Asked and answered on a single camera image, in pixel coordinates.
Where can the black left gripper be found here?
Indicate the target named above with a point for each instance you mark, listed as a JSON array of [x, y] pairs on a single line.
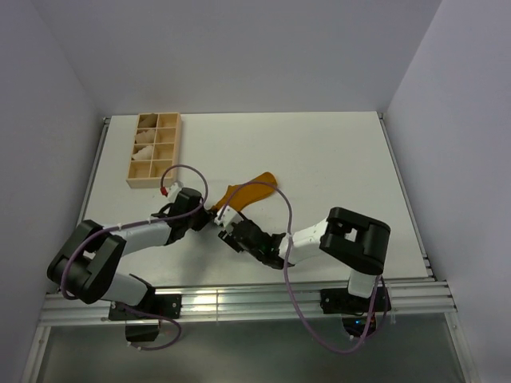
[[205, 217]]

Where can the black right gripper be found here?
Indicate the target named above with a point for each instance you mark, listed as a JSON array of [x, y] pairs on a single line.
[[231, 240]]

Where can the mustard yellow striped sock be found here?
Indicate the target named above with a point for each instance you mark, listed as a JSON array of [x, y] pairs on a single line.
[[248, 195]]

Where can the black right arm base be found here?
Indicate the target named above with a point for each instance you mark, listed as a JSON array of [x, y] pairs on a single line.
[[354, 309]]

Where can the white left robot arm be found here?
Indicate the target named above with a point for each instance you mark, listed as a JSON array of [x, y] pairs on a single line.
[[86, 265]]

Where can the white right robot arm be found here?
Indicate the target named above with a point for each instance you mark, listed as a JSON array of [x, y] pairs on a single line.
[[355, 240]]

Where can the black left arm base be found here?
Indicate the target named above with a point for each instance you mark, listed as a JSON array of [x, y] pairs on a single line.
[[160, 307]]

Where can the cream rolled sock lower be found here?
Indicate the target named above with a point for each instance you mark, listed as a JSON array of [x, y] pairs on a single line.
[[144, 153]]

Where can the cream rolled sock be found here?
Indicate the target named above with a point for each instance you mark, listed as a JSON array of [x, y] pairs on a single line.
[[148, 121], [145, 136], [144, 153]]

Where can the wooden compartment organizer box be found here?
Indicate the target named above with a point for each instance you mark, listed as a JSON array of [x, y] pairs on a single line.
[[166, 153]]

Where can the cream rolled sock middle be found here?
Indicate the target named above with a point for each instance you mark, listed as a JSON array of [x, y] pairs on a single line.
[[145, 136]]

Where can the cream rolled sock top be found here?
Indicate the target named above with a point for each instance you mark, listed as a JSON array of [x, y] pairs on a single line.
[[148, 121]]

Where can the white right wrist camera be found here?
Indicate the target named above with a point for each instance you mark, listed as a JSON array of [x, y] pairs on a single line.
[[227, 216]]

